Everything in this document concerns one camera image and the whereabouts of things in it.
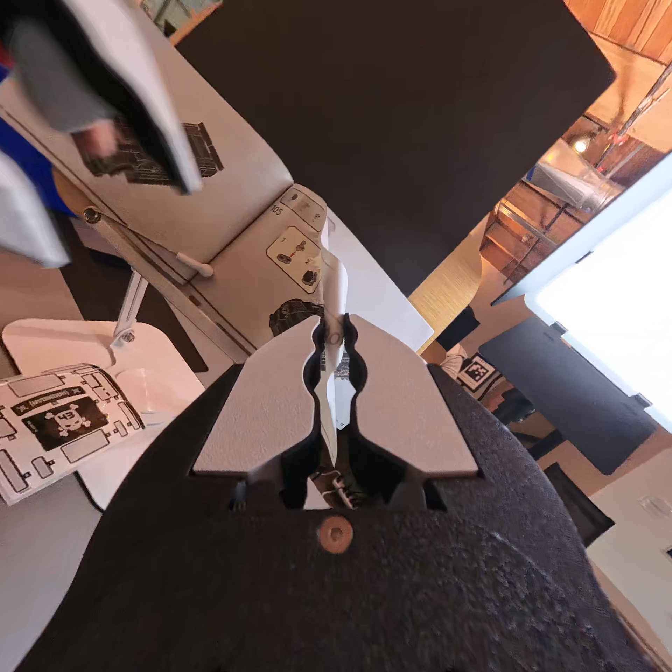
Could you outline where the black flag board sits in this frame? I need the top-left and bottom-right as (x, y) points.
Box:
(174, 0), (617, 297)

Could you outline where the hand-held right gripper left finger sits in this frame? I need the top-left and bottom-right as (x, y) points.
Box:
(192, 315), (321, 480)

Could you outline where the white tray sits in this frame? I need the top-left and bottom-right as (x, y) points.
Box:
(0, 318), (208, 512)

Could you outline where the studio light panel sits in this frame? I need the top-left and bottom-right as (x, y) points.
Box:
(478, 153), (672, 475)

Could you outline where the white sticker sheet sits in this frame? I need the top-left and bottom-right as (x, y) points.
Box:
(0, 363), (146, 507)

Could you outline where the person's left hand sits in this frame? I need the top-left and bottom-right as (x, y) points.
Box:
(72, 119), (118, 158)

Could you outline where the lego instruction booklet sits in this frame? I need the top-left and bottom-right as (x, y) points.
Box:
(0, 27), (436, 433)

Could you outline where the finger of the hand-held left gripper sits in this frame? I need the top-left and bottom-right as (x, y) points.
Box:
(63, 0), (203, 196)
(0, 156), (71, 270)

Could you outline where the black white marker tag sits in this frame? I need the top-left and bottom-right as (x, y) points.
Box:
(459, 354), (497, 391)

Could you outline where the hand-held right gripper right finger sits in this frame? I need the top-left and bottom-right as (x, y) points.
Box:
(347, 313), (481, 480)

